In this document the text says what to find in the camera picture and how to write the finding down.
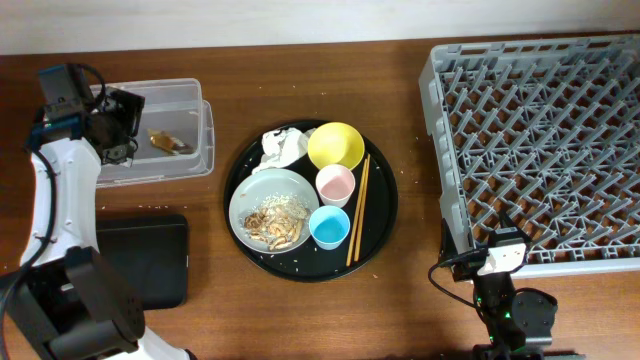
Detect white paper napkin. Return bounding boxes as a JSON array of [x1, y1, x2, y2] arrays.
[[251, 127, 315, 174]]

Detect yellow bowl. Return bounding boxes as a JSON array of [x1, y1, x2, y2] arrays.
[[307, 122, 365, 170]]

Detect pink cup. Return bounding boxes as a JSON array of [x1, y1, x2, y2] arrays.
[[315, 164, 356, 208]]

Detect light blue cup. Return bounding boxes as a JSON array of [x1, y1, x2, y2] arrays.
[[309, 205, 351, 250]]

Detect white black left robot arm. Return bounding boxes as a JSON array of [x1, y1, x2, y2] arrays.
[[1, 63, 194, 359]]

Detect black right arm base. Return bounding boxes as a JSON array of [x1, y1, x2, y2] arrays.
[[471, 289, 587, 360]]

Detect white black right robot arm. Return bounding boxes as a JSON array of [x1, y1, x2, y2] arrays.
[[428, 211, 538, 359]]

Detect clear plastic waste bin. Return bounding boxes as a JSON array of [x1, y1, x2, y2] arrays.
[[97, 78, 215, 188]]

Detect grey dishwasher rack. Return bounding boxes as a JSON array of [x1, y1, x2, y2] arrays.
[[419, 35, 639, 278]]

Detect gold candy wrapper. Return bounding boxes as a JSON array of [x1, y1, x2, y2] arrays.
[[147, 129, 195, 156]]

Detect black rectangular tray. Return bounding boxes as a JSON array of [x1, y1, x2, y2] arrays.
[[96, 214, 189, 310]]

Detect grey plate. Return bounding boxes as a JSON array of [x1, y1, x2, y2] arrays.
[[227, 169, 319, 255]]

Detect food scraps on plate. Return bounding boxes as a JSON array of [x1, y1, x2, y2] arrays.
[[243, 195, 310, 252]]

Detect round black serving tray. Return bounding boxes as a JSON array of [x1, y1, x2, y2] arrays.
[[223, 138, 398, 283]]

